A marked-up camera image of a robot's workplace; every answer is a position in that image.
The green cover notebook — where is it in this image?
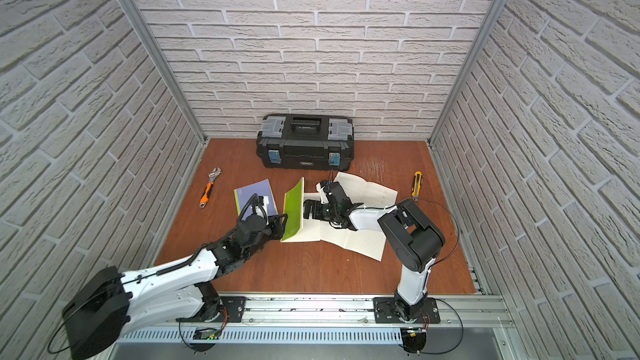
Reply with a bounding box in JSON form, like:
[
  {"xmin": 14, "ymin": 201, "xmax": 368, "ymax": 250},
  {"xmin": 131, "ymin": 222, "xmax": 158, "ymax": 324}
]
[{"xmin": 280, "ymin": 177, "xmax": 387, "ymax": 262}]

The purple cover notebook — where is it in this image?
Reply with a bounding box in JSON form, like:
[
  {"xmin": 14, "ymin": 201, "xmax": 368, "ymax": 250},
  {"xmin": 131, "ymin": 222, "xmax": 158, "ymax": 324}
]
[{"xmin": 234, "ymin": 179, "xmax": 276, "ymax": 221}]

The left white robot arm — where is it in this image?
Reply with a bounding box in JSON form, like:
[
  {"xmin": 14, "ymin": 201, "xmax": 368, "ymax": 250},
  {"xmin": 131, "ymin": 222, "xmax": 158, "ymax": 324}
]
[{"xmin": 61, "ymin": 194, "xmax": 288, "ymax": 359}]

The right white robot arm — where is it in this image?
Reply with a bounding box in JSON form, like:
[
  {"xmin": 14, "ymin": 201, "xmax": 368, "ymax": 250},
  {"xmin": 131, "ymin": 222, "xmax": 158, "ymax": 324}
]
[{"xmin": 303, "ymin": 181, "xmax": 446, "ymax": 320}]

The open white lined notebook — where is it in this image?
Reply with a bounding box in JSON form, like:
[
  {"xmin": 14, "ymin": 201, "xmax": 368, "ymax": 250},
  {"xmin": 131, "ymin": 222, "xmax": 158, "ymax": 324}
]
[{"xmin": 334, "ymin": 172, "xmax": 398, "ymax": 208}]

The black plastic toolbox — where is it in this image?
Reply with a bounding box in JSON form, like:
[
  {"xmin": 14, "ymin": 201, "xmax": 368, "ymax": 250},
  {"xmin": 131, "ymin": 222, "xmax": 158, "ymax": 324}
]
[{"xmin": 256, "ymin": 113, "xmax": 355, "ymax": 171}]

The yellow utility knife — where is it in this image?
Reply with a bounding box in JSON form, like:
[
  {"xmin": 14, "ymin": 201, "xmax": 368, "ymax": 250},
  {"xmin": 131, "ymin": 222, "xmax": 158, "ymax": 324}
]
[{"xmin": 411, "ymin": 171, "xmax": 423, "ymax": 201}]

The orange handled adjustable wrench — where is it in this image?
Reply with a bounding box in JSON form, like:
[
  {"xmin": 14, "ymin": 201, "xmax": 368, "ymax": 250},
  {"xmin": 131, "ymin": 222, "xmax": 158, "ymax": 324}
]
[{"xmin": 199, "ymin": 168, "xmax": 222, "ymax": 208}]

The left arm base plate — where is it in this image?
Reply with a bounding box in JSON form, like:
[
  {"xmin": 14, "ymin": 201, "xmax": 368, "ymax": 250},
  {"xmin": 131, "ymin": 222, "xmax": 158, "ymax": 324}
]
[{"xmin": 178, "ymin": 296, "xmax": 247, "ymax": 323}]

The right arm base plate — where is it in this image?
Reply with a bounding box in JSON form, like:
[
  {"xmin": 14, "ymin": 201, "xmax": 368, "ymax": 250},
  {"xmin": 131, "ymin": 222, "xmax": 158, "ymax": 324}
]
[{"xmin": 373, "ymin": 297, "xmax": 441, "ymax": 324}]

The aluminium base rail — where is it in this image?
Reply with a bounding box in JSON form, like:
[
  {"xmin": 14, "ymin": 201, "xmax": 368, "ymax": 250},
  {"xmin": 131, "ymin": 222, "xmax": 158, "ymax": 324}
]
[{"xmin": 118, "ymin": 293, "xmax": 514, "ymax": 346}]

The left aluminium corner post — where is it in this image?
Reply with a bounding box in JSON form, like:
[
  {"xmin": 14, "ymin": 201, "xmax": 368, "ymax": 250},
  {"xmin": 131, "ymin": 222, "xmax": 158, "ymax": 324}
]
[{"xmin": 118, "ymin": 0, "xmax": 208, "ymax": 146}]

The aluminium corner post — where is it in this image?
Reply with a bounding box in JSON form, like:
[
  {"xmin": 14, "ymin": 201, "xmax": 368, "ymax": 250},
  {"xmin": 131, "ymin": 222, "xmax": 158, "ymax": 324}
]
[
  {"xmin": 118, "ymin": 0, "xmax": 208, "ymax": 146},
  {"xmin": 427, "ymin": 0, "xmax": 508, "ymax": 148}
]

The right aluminium corner post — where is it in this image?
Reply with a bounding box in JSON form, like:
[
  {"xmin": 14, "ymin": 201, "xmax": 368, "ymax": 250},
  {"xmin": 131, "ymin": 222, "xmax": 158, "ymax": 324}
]
[{"xmin": 427, "ymin": 0, "xmax": 508, "ymax": 148}]

